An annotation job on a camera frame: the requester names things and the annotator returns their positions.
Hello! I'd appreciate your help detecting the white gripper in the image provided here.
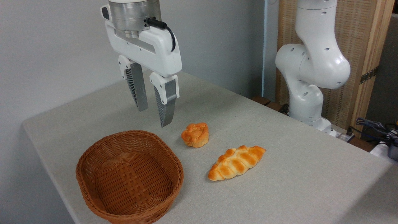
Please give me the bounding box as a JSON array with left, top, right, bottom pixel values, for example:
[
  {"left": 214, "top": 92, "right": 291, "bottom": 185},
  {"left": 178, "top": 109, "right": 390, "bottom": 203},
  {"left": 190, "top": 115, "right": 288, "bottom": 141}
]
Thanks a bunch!
[{"left": 100, "top": 4, "right": 183, "bottom": 128}]

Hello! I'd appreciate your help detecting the round golden bread roll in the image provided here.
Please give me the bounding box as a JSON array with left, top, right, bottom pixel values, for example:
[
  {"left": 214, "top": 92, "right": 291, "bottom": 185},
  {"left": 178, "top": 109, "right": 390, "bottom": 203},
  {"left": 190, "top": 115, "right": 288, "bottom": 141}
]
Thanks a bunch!
[{"left": 181, "top": 122, "right": 209, "bottom": 148}]

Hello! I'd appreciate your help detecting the brown woven wicker basket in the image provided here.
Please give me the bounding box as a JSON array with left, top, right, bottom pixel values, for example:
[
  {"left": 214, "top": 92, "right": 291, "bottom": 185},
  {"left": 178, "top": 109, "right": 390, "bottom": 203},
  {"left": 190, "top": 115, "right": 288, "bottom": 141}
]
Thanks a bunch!
[{"left": 76, "top": 130, "right": 184, "bottom": 224}]

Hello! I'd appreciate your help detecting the long braided bread loaf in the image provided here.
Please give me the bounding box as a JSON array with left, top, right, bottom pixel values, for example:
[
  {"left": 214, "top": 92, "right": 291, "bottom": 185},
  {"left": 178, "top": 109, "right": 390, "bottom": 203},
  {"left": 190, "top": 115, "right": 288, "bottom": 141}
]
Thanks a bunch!
[{"left": 208, "top": 145, "right": 266, "bottom": 181}]

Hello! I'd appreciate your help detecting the brown wooden board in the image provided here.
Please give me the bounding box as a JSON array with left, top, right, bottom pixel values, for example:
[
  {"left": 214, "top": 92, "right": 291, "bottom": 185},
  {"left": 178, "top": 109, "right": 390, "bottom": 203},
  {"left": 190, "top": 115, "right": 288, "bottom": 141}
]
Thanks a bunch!
[{"left": 251, "top": 96, "right": 290, "bottom": 115}]

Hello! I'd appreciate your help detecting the dark metal screen hinge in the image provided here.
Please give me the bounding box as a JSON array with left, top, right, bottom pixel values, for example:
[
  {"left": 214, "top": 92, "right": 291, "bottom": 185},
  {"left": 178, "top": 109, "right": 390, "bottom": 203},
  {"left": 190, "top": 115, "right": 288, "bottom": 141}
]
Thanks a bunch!
[{"left": 359, "top": 66, "right": 379, "bottom": 85}]

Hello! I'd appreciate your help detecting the dark grey partition panel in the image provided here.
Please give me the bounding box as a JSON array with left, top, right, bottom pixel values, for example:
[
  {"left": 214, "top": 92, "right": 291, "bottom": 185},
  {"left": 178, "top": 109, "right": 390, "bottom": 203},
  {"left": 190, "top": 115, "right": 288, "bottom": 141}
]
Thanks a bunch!
[{"left": 365, "top": 14, "right": 398, "bottom": 126}]

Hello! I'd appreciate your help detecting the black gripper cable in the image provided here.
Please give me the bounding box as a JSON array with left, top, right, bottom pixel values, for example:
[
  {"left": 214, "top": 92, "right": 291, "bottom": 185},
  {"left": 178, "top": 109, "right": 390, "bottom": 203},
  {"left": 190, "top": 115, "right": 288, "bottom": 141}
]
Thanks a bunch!
[{"left": 144, "top": 17, "right": 177, "bottom": 52}]

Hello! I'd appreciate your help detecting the light blue wall trim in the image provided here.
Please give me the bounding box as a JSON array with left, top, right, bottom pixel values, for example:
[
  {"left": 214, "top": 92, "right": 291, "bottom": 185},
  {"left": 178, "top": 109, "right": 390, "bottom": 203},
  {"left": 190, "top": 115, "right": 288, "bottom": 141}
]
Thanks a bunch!
[{"left": 262, "top": 0, "right": 278, "bottom": 100}]

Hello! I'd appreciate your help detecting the blue grey cable bundle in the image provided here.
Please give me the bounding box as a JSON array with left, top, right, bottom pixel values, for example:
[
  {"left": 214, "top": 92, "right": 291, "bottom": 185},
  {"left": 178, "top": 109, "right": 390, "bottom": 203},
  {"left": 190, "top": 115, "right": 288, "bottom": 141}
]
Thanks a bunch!
[{"left": 349, "top": 117, "right": 398, "bottom": 144}]

